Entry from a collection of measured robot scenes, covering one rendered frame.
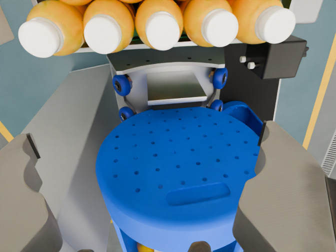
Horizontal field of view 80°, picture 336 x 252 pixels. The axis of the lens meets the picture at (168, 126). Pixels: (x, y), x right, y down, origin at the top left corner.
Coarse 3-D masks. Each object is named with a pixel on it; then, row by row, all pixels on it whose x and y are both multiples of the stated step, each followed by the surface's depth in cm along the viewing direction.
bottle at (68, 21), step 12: (48, 0) 26; (36, 12) 24; (48, 12) 24; (60, 12) 25; (72, 12) 27; (60, 24) 25; (72, 24) 26; (60, 36) 24; (72, 36) 26; (60, 48) 25; (72, 48) 27
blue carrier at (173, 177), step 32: (128, 128) 39; (160, 128) 38; (192, 128) 38; (224, 128) 38; (96, 160) 32; (128, 160) 32; (160, 160) 31; (192, 160) 31; (224, 160) 31; (128, 192) 27; (160, 192) 27; (192, 192) 27; (224, 192) 27; (128, 224) 26; (160, 224) 23; (192, 224) 23; (224, 224) 24
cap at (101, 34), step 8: (88, 24) 22; (96, 24) 22; (104, 24) 22; (112, 24) 23; (88, 32) 23; (96, 32) 23; (104, 32) 23; (112, 32) 23; (88, 40) 23; (96, 40) 23; (104, 40) 23; (112, 40) 23; (96, 48) 24; (104, 48) 24; (112, 48) 24
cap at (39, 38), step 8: (24, 24) 22; (32, 24) 22; (40, 24) 22; (48, 24) 23; (24, 32) 22; (32, 32) 22; (40, 32) 22; (48, 32) 22; (56, 32) 24; (24, 40) 22; (32, 40) 23; (40, 40) 23; (48, 40) 23; (56, 40) 23; (24, 48) 23; (32, 48) 23; (40, 48) 23; (48, 48) 23; (56, 48) 24; (40, 56) 24; (48, 56) 24
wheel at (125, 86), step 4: (116, 76) 39; (120, 76) 39; (124, 76) 39; (112, 80) 41; (116, 80) 40; (120, 80) 38; (124, 80) 39; (116, 84) 40; (120, 84) 39; (124, 84) 39; (128, 84) 39; (116, 88) 41; (120, 88) 40; (124, 88) 39; (128, 88) 39; (120, 92) 40; (124, 92) 40; (128, 92) 40
